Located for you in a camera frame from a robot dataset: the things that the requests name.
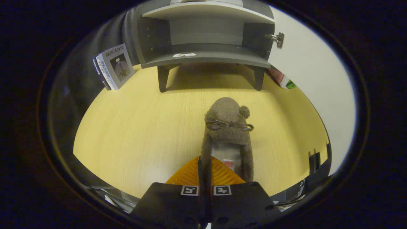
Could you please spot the stack of books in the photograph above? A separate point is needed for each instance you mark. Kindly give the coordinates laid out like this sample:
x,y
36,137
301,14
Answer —
x,y
116,66

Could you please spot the dark equipment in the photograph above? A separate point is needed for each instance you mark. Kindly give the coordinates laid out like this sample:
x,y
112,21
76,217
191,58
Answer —
x,y
319,173

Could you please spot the black backdrop cloth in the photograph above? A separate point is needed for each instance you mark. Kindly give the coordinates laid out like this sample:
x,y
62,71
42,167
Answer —
x,y
79,63

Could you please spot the white shoe cabinet door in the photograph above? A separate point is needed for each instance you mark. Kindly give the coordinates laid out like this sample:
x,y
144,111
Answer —
x,y
314,79

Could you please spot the toy watermelon slice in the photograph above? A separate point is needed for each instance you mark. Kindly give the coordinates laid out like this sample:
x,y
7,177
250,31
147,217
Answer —
x,y
284,80

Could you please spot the metal door hinge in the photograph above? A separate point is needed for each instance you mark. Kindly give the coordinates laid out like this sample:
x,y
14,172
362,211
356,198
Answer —
x,y
277,38

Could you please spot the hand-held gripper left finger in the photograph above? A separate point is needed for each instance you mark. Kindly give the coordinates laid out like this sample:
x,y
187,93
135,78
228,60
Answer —
x,y
168,206

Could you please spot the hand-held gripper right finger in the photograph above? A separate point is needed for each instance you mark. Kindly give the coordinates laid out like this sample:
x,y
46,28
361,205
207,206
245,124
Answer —
x,y
241,206

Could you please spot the brown fuzzy shoe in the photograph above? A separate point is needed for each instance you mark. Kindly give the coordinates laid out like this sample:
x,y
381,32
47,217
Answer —
x,y
227,117

